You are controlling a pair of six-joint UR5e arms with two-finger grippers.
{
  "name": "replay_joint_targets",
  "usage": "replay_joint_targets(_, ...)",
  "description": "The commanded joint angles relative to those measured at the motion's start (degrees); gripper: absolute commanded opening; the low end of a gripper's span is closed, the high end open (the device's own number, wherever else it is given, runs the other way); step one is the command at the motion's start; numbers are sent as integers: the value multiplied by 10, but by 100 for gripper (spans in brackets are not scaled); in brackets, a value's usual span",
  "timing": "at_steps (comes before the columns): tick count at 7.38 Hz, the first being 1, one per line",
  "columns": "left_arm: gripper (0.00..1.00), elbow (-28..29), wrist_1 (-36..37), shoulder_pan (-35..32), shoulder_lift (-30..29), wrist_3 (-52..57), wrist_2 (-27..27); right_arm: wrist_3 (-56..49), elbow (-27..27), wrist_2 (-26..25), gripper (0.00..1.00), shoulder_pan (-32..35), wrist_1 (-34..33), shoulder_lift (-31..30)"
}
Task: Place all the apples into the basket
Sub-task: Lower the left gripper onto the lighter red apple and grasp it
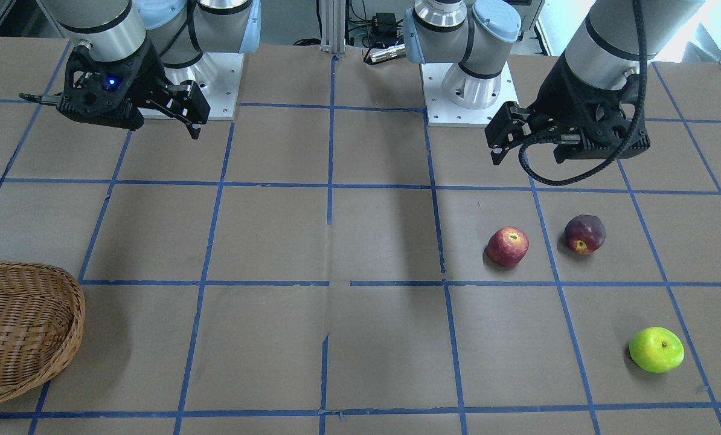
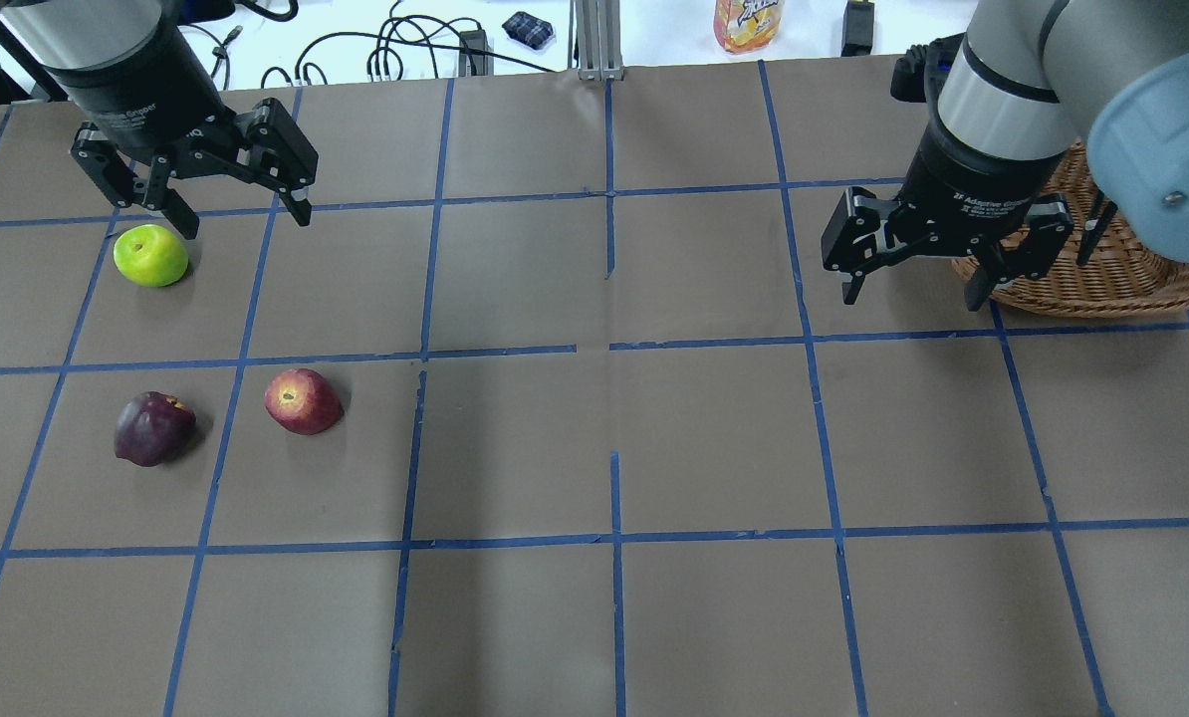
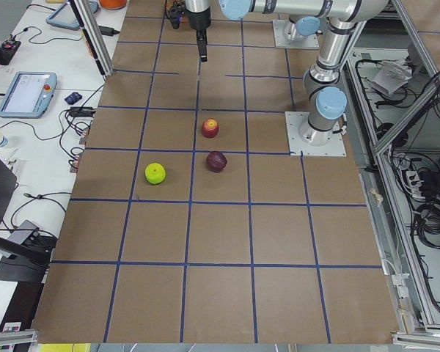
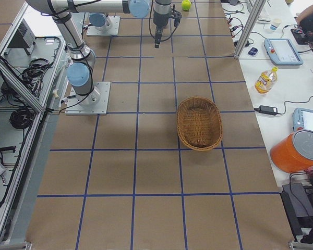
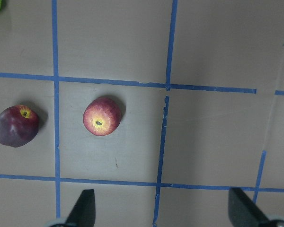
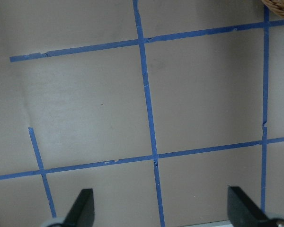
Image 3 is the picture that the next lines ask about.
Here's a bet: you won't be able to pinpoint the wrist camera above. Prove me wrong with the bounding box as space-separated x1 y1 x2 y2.
167 1 186 30

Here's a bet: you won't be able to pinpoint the near blue teach pendant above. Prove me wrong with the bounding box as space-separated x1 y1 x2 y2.
0 72 58 119

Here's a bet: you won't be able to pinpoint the green apple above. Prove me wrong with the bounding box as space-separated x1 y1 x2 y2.
144 162 166 185

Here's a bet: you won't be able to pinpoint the dark red apple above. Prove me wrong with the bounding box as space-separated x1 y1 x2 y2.
206 150 228 172

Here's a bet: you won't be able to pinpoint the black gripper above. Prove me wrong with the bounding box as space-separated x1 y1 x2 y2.
188 10 211 62

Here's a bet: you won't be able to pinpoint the small dark blue pouch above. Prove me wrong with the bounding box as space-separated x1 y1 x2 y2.
65 92 82 105

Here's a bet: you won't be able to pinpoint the white power strip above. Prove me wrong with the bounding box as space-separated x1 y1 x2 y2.
403 169 422 198

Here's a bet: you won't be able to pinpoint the orange bucket with lid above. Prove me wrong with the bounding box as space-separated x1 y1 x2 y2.
99 0 127 10

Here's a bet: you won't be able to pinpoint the coiled black cables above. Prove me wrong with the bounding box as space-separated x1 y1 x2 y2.
412 203 440 250

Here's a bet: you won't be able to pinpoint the aluminium frame post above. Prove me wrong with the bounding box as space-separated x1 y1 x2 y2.
69 0 114 77

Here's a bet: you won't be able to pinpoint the grey usb hub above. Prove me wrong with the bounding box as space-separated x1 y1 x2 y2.
8 220 39 245

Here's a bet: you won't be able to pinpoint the far blue teach pendant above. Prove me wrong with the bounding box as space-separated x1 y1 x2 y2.
45 1 100 30

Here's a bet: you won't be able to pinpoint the blue teach pendant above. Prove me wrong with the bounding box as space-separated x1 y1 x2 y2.
0 72 58 119
45 1 100 30

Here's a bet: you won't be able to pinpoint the black power adapter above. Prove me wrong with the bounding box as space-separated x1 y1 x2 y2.
98 26 120 37

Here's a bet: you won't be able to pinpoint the red yellow apple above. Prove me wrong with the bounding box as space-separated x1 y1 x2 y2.
201 118 219 138

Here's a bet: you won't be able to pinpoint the black monitor stand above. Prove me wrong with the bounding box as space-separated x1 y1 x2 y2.
0 160 56 283

